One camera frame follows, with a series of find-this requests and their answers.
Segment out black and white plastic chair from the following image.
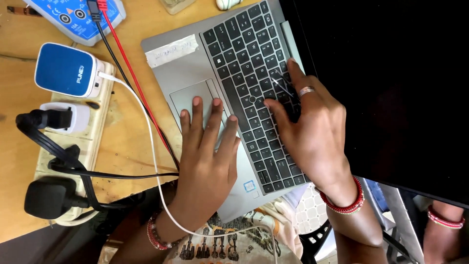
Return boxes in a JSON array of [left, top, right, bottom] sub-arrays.
[[293, 183, 338, 264]]

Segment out black multimeter test lead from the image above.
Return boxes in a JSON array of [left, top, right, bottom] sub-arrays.
[[86, 0, 181, 173]]

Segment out black angled plug with cord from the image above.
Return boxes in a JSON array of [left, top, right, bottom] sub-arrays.
[[15, 109, 102, 212]]

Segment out grey metal frame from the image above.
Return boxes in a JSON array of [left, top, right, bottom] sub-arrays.
[[357, 177, 426, 264]]

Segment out person's left hand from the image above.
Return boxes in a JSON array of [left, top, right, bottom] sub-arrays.
[[172, 96, 242, 225]]

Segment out person's right hand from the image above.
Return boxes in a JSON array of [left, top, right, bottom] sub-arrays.
[[263, 58, 359, 196]]

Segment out cream power strip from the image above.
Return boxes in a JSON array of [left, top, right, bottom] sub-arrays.
[[34, 60, 117, 226]]

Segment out beige block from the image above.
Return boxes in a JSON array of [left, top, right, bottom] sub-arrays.
[[159, 0, 197, 15]]

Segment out person's cream printed garment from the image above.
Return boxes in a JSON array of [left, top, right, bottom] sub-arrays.
[[98, 183, 311, 264]]

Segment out red beaded right wrist bracelet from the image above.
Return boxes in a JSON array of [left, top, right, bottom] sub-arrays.
[[317, 176, 365, 215]]

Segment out white tape label strip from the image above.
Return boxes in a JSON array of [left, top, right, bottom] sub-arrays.
[[145, 34, 199, 69]]

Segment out white rounded object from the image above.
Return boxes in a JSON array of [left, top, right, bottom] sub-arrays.
[[215, 0, 243, 11]]

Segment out blue and white multimeter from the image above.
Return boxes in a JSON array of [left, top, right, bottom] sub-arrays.
[[22, 0, 127, 47]]

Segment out white plug adapter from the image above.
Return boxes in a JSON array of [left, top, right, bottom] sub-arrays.
[[38, 102, 91, 135]]

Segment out blue and white charger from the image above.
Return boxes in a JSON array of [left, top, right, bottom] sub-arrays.
[[34, 42, 107, 99]]

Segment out thin black cable with plug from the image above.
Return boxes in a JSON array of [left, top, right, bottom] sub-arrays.
[[48, 144, 181, 181]]

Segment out white charger cable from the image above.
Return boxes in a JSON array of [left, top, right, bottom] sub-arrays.
[[98, 71, 280, 264]]

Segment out grey laptop with black keyboard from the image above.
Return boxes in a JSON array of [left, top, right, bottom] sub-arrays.
[[141, 0, 469, 223]]

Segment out red beaded wrist bracelet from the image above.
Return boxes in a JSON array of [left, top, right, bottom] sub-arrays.
[[147, 216, 173, 251], [317, 176, 365, 215]]

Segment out red multimeter test lead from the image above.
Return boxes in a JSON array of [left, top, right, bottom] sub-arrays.
[[96, 0, 177, 159]]

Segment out red beaded left wrist bracelet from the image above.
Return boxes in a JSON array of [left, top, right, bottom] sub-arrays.
[[147, 216, 173, 251]]

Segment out brown strip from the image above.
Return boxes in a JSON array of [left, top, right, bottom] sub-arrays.
[[6, 5, 42, 17]]

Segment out large black plug with cord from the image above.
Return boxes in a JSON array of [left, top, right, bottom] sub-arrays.
[[23, 176, 146, 220]]

